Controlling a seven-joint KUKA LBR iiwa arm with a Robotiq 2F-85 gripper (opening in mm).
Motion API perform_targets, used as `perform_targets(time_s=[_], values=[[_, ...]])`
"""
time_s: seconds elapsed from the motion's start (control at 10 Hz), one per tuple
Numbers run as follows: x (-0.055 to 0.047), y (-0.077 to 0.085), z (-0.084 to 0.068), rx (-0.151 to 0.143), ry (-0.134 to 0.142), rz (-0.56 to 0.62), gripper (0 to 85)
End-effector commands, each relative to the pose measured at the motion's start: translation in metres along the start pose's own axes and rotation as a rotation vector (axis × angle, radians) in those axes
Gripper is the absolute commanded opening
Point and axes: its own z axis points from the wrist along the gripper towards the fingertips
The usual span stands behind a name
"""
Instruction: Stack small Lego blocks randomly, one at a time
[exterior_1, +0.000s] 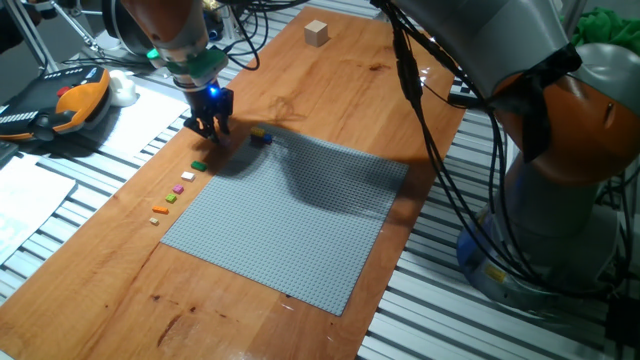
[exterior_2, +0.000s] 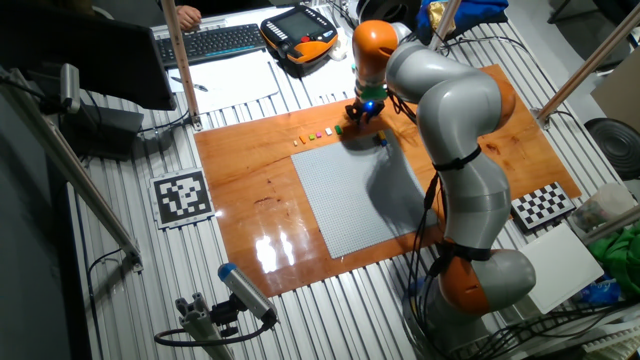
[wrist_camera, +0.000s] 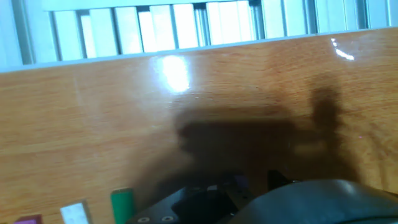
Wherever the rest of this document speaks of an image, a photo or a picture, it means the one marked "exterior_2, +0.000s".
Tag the black computer keyboard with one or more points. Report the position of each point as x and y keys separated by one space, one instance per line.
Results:
x=210 y=45

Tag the clear plastic container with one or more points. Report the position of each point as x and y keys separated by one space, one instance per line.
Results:
x=602 y=207

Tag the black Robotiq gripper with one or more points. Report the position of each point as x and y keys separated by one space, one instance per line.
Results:
x=367 y=107

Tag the black round spool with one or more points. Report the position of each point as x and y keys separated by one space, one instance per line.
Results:
x=387 y=9

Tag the green cloth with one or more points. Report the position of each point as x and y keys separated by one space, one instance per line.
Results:
x=620 y=255

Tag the large wooden board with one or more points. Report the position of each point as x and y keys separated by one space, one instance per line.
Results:
x=250 y=200

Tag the black ribbed round disc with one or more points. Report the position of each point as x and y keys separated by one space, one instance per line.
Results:
x=617 y=147

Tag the grey Lego baseplate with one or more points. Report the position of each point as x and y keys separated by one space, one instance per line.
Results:
x=345 y=200

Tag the black white fiducial marker plate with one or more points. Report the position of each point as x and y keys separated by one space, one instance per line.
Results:
x=182 y=197

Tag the white paper sheet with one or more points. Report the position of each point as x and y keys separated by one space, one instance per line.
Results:
x=330 y=75
x=235 y=85

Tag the black white checkerboard plate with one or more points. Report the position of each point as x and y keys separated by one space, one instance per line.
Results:
x=542 y=205

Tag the aluminium camera mount profile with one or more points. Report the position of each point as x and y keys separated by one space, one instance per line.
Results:
x=200 y=325

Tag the person hand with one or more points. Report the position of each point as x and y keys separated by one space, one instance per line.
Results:
x=189 y=17

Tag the green printed camera mount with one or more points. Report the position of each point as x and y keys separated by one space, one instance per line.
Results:
x=375 y=93

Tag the black computer box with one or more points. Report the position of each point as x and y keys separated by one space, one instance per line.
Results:
x=105 y=132

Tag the orange black teach pendant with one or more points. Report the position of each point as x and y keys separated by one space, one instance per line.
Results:
x=300 y=35

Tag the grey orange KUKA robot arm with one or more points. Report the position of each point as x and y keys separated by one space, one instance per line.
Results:
x=460 y=115

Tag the silver camera with blue cap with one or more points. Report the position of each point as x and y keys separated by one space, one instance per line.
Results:
x=247 y=292

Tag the yellow Lego brick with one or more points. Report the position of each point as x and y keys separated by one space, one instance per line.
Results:
x=381 y=135

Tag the gold foil bag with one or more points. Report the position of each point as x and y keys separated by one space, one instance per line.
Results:
x=439 y=15

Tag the dark pen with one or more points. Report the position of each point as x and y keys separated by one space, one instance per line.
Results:
x=190 y=84

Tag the blue plastic bag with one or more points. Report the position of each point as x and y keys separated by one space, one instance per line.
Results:
x=600 y=292

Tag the white rounded plastic object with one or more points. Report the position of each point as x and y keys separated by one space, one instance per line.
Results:
x=340 y=47

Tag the silver depth camera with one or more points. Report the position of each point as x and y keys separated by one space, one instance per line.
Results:
x=70 y=87

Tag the metal frame post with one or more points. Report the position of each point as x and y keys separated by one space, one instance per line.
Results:
x=590 y=62

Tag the white foam board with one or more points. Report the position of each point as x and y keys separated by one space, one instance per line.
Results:
x=560 y=270

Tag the dark green Lego brick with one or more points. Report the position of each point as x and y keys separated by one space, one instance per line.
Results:
x=338 y=129

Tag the blue cloth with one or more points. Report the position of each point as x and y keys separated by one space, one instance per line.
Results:
x=475 y=15

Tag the black computer monitor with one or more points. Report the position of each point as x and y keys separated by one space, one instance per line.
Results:
x=75 y=50

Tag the aluminium frame strut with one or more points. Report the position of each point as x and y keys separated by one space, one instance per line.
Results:
x=612 y=225
x=445 y=22
x=70 y=165
x=180 y=65

